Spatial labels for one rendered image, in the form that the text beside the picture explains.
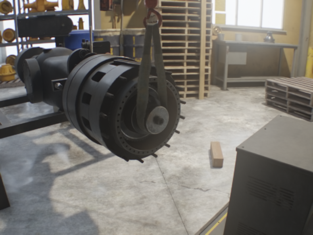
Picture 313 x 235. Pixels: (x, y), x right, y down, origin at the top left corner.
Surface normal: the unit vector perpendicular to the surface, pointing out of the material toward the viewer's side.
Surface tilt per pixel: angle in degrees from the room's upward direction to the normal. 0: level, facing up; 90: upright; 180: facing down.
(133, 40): 90
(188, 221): 0
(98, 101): 67
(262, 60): 90
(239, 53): 90
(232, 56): 90
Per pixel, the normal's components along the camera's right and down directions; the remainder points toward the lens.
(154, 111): 0.62, 0.26
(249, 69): 0.20, 0.33
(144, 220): 0.00, -0.94
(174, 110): -0.79, 0.20
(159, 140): -0.36, -0.75
